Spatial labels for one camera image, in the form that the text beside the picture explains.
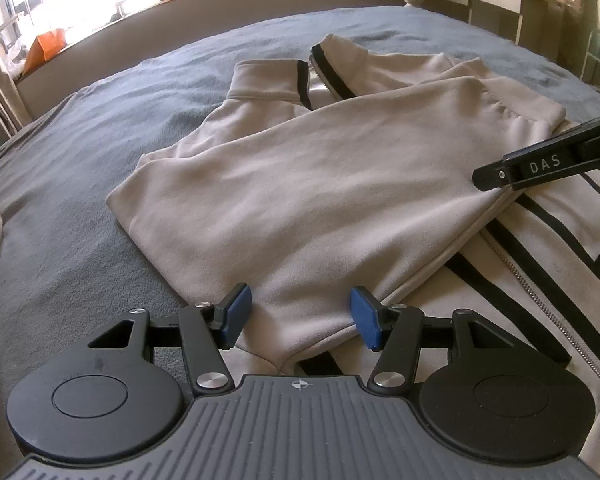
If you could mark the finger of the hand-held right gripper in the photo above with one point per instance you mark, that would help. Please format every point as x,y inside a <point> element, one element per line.
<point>540,165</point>

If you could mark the beige zip jacket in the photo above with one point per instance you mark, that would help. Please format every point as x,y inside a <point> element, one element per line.
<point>305,185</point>

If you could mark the cream black-striped jacket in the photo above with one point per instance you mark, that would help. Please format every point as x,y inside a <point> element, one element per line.
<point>530,280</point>

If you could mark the orange bag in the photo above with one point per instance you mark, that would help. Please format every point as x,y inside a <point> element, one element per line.
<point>45,50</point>

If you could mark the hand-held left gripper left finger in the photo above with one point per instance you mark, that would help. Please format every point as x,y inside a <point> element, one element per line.
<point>237,310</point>

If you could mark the grey fleece bed blanket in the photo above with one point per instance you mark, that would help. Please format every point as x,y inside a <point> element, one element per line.
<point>105,135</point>

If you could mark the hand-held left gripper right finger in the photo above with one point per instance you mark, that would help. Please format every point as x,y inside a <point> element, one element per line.
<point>365,317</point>

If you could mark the white plastic bag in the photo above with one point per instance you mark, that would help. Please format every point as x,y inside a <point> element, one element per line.
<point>15,60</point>

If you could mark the white desk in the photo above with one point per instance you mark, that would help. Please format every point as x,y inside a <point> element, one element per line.
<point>495,25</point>

